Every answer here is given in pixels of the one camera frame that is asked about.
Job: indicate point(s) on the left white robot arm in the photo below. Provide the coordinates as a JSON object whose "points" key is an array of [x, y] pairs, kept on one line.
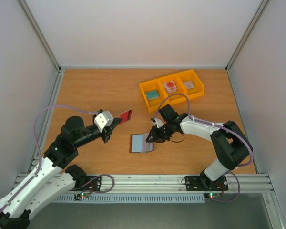
{"points": [[54, 175]]}

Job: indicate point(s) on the grey slotted cable duct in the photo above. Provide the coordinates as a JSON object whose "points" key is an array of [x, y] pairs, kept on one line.
{"points": [[130, 198]]}

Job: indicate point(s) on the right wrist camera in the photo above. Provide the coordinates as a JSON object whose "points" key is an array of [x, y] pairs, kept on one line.
{"points": [[158, 123]]}

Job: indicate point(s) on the left circuit board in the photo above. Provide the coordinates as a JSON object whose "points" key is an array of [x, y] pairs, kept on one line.
{"points": [[82, 196]]}

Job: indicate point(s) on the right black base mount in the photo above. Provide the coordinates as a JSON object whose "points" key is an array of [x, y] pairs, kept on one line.
{"points": [[193, 183]]}

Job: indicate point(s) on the grey white card stack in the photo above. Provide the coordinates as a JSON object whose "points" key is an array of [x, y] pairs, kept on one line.
{"points": [[189, 85]]}

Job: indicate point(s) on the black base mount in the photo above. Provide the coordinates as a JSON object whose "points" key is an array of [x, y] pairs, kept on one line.
{"points": [[193, 183], [93, 182]]}

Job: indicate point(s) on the right circuit board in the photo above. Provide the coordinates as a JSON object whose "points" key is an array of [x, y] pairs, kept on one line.
{"points": [[212, 195]]}

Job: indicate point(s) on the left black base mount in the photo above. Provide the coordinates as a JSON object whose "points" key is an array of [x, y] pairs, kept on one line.
{"points": [[93, 182]]}

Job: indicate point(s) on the yellow three-compartment bin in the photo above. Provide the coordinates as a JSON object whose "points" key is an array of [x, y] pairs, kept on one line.
{"points": [[181, 95]]}

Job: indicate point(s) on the red circle card stack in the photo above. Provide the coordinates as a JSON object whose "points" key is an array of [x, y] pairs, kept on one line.
{"points": [[170, 87]]}

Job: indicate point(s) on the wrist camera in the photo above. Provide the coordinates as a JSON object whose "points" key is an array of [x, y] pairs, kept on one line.
{"points": [[158, 123], [103, 119]]}

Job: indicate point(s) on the aluminium front rail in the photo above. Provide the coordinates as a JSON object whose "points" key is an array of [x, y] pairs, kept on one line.
{"points": [[243, 183]]}

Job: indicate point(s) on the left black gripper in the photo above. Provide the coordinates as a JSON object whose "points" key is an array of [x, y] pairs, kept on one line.
{"points": [[108, 130]]}

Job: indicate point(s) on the red card with stripe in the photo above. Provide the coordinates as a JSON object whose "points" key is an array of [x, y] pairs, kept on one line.
{"points": [[126, 116]]}

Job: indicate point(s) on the teal card stack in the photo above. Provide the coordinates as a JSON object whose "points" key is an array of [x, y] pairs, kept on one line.
{"points": [[152, 95]]}

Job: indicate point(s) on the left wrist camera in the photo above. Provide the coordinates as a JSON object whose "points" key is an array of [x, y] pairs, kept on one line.
{"points": [[103, 119]]}

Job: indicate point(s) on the circuit board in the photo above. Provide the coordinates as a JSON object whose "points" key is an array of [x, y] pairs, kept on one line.
{"points": [[82, 196], [212, 195]]}

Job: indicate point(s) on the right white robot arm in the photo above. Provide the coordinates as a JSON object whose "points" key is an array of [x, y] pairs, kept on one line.
{"points": [[231, 147]]}

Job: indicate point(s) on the brown leather card holder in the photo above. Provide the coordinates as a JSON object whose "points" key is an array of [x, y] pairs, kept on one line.
{"points": [[138, 144]]}

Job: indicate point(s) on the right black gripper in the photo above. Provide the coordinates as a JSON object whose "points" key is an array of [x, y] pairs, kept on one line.
{"points": [[158, 133]]}

